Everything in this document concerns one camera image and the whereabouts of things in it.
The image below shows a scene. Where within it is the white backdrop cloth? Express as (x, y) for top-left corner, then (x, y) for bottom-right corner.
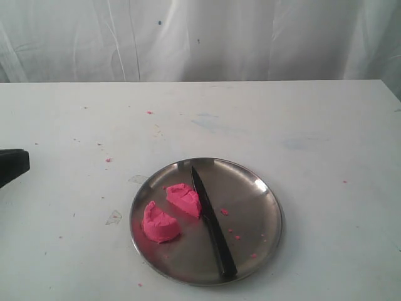
(1, 0), (400, 96)

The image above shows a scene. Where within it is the pink dough lump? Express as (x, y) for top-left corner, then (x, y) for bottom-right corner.
(142, 201), (181, 243)

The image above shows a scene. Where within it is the pink dough cut piece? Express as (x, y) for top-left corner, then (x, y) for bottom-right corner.
(165, 183), (201, 218)

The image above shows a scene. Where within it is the black knife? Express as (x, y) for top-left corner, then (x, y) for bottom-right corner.
(190, 166), (237, 279)

